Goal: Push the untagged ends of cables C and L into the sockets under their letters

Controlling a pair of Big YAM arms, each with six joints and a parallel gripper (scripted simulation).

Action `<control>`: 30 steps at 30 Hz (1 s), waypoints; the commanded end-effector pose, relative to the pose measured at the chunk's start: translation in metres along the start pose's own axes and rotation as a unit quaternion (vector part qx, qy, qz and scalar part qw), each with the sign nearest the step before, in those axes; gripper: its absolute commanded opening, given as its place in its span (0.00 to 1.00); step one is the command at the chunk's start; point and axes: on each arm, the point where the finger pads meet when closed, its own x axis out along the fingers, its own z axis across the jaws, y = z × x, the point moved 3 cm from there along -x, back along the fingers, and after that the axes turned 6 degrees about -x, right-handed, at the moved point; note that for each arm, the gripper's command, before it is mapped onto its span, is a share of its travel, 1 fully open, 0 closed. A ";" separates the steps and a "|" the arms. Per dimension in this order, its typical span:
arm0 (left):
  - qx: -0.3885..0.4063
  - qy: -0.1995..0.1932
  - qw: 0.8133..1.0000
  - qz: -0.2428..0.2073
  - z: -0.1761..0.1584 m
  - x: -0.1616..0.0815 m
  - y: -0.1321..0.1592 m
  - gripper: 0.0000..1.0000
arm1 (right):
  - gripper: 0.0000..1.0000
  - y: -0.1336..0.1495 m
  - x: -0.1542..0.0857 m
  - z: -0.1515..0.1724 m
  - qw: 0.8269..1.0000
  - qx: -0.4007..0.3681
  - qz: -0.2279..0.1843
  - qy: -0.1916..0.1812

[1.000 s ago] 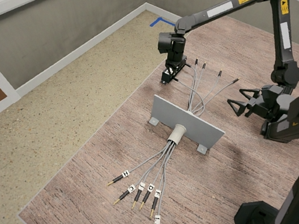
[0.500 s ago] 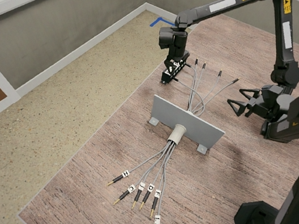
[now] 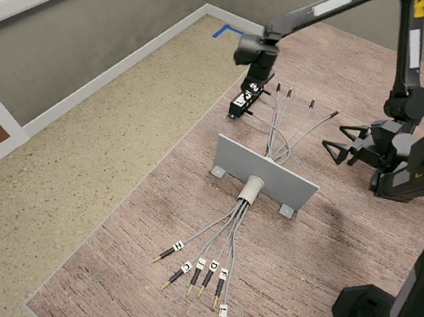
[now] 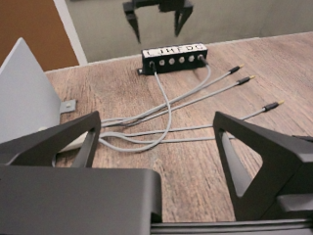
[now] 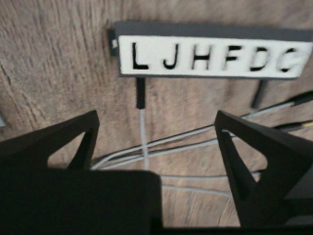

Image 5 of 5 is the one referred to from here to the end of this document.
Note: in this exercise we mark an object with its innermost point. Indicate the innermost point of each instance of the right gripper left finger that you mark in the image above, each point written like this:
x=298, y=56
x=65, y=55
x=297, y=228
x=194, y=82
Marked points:
x=33, y=149

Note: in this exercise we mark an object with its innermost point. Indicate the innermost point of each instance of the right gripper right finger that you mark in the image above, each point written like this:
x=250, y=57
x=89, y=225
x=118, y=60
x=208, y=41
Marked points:
x=287, y=177

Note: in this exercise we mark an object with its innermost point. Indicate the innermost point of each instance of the black jack plug with cream metal tip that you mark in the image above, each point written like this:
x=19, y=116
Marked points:
x=300, y=100
x=139, y=93

